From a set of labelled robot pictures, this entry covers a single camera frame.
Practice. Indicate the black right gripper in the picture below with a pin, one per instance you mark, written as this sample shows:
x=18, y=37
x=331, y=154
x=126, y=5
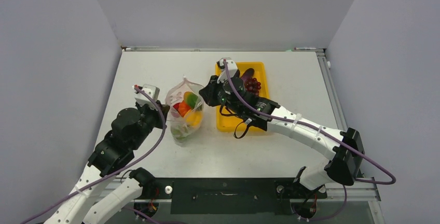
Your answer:
x=210, y=92

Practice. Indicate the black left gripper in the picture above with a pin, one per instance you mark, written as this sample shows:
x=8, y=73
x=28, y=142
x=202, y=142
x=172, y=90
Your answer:
x=160, y=124

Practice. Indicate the yellow plastic tray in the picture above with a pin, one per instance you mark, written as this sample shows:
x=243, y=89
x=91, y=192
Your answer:
x=226, y=123

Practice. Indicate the green orange mango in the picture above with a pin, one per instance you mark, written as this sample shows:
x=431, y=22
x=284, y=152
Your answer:
x=190, y=99

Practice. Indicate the slim purple eggplant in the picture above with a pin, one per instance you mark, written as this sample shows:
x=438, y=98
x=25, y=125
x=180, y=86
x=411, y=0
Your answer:
x=248, y=74

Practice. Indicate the orange pumpkin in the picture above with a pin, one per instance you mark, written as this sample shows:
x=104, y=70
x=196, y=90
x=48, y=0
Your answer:
x=184, y=108

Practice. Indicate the yellow bell pepper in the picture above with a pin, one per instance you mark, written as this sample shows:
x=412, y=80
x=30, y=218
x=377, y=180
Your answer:
x=193, y=118

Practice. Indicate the clear zip top bag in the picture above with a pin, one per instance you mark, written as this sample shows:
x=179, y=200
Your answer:
x=176, y=95

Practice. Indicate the red tomato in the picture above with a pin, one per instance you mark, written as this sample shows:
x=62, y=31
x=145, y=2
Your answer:
x=176, y=106

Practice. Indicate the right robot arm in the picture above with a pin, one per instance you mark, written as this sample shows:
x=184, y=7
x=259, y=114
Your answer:
x=340, y=149

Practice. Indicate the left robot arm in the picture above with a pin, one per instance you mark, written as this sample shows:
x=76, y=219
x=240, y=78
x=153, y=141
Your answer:
x=114, y=154

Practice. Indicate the dark red grape bunch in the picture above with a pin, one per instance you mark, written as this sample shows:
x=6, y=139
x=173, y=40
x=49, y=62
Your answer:
x=253, y=86

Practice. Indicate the marker pen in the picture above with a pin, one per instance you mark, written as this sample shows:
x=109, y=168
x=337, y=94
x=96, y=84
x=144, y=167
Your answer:
x=305, y=49

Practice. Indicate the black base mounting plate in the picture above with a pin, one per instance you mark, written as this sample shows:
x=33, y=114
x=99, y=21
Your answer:
x=229, y=195

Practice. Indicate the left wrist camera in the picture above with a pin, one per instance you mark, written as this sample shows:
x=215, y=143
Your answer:
x=146, y=95

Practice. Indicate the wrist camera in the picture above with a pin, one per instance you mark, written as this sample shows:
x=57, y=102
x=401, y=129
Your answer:
x=146, y=95
x=228, y=69

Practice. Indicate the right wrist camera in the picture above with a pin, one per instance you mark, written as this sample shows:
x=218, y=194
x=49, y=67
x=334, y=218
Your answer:
x=228, y=69

